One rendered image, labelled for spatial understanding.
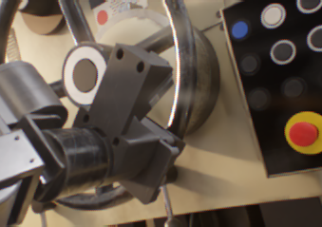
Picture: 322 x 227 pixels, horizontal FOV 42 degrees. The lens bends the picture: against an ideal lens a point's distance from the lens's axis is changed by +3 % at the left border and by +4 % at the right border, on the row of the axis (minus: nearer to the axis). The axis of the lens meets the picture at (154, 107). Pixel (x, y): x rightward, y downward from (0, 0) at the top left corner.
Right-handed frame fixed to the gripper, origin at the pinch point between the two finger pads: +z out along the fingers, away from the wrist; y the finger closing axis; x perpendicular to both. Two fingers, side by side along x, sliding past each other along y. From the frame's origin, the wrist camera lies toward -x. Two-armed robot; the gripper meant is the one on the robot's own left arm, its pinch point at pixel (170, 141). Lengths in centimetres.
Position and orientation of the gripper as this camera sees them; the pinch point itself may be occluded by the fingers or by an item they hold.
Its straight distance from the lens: 49.7
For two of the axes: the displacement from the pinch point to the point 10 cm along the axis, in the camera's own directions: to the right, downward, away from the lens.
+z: 5.6, -0.2, 8.3
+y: -7.2, -5.0, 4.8
